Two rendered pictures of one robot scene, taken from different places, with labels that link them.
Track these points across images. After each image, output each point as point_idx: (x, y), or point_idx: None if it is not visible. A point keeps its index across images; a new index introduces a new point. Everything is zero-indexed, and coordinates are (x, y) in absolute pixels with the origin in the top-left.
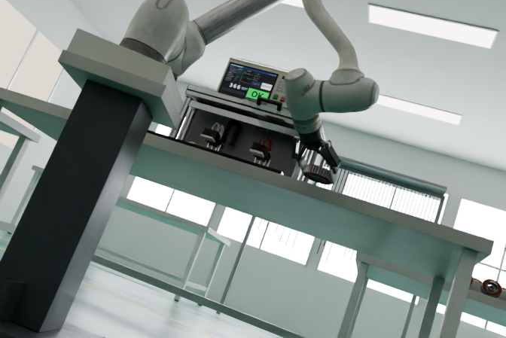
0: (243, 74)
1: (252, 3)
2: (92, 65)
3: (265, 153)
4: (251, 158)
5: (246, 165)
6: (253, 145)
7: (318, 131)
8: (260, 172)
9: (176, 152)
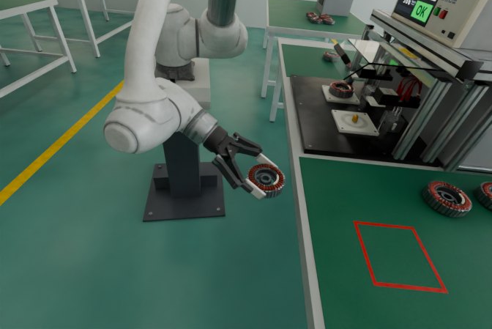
0: None
1: None
2: None
3: (381, 102)
4: (421, 93)
5: (289, 132)
6: (375, 91)
7: (206, 143)
8: (290, 143)
9: (283, 103)
